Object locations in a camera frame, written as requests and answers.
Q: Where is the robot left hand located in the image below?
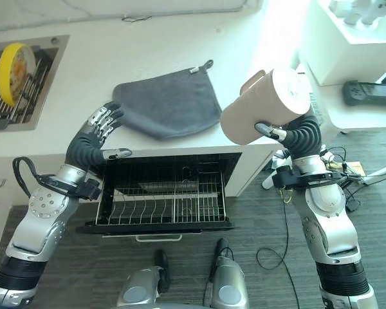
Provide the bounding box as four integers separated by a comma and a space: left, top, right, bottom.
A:
66, 100, 133, 169

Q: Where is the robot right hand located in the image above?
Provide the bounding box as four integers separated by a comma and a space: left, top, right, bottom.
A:
252, 114, 322, 159

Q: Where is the white low platform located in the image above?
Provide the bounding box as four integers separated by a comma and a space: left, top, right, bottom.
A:
308, 61, 386, 135

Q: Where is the robot leg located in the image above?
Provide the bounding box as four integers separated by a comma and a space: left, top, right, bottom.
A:
115, 248, 172, 309
204, 238, 249, 309

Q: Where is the white display stand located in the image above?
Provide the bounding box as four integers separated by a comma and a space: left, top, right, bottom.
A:
301, 0, 386, 87

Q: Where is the robot left leg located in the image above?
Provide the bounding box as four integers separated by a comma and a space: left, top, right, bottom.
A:
115, 248, 172, 309

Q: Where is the black wire loop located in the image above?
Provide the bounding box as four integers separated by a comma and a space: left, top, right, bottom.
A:
122, 14, 149, 23

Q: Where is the steel kitchen sink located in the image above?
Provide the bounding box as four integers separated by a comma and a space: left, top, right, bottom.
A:
0, 34, 71, 132

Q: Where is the black floor cable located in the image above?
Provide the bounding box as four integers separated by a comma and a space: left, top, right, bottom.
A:
255, 189, 322, 297

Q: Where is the white drawer handle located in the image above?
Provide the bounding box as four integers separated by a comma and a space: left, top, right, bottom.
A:
134, 234, 183, 242

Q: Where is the yellow rimmed plate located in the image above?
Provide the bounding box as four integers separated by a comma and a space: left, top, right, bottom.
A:
0, 42, 37, 106

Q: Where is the grey microfibre cloth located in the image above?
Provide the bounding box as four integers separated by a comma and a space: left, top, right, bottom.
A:
111, 59, 223, 140

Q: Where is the wire dish rack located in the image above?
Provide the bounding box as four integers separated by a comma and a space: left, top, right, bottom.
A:
95, 166, 228, 226

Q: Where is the robot right leg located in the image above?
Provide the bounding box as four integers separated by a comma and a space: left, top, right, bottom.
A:
204, 238, 249, 309

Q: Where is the beige plastic pitcher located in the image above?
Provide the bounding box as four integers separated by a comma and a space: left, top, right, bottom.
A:
219, 68, 312, 145

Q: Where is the black dishwasher drawer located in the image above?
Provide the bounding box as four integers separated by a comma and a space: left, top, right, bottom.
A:
75, 151, 244, 235

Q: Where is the metal sink drying rack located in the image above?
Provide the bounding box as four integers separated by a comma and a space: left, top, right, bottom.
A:
0, 44, 59, 126

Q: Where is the black handheld controller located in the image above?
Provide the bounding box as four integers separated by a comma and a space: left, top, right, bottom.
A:
342, 72, 386, 109

